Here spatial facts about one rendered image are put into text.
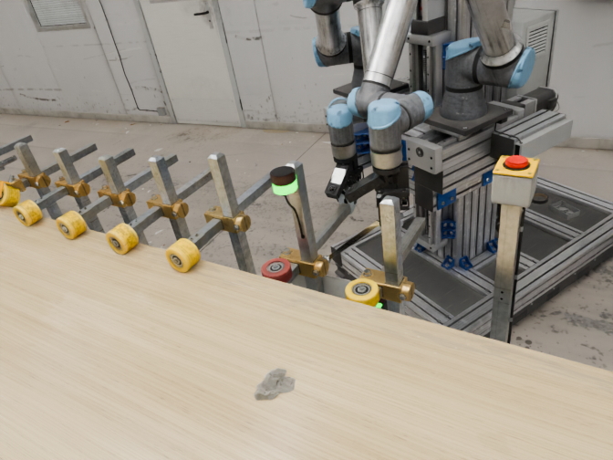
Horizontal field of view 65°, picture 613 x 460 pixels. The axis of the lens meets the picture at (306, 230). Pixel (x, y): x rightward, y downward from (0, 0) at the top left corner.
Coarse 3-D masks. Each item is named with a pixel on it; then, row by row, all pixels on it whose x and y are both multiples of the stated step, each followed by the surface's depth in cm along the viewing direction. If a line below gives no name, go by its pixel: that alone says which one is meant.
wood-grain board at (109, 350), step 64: (0, 256) 154; (64, 256) 148; (128, 256) 143; (0, 320) 126; (64, 320) 122; (128, 320) 119; (192, 320) 115; (256, 320) 112; (320, 320) 109; (384, 320) 106; (0, 384) 107; (64, 384) 104; (128, 384) 102; (192, 384) 99; (256, 384) 96; (320, 384) 94; (384, 384) 92; (448, 384) 90; (512, 384) 88; (576, 384) 86; (0, 448) 93; (64, 448) 91; (128, 448) 89; (192, 448) 87; (256, 448) 85; (320, 448) 83; (384, 448) 81; (448, 448) 80; (512, 448) 78; (576, 448) 76
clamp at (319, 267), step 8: (280, 256) 137; (288, 256) 136; (296, 256) 135; (320, 256) 134; (304, 264) 133; (312, 264) 131; (320, 264) 131; (328, 264) 135; (304, 272) 135; (312, 272) 133; (320, 272) 131
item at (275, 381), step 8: (264, 376) 98; (272, 376) 96; (280, 376) 97; (264, 384) 94; (272, 384) 95; (280, 384) 94; (288, 384) 95; (256, 392) 93; (264, 392) 94; (272, 392) 93; (280, 392) 94; (256, 400) 93
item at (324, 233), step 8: (344, 208) 155; (336, 216) 152; (344, 216) 154; (328, 224) 149; (336, 224) 150; (320, 232) 146; (328, 232) 147; (320, 240) 143; (296, 264) 134; (296, 272) 134
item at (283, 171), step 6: (276, 168) 116; (282, 168) 116; (288, 168) 115; (276, 174) 113; (282, 174) 113; (288, 174) 113; (294, 192) 120; (288, 204) 120; (294, 210) 122; (300, 228) 126
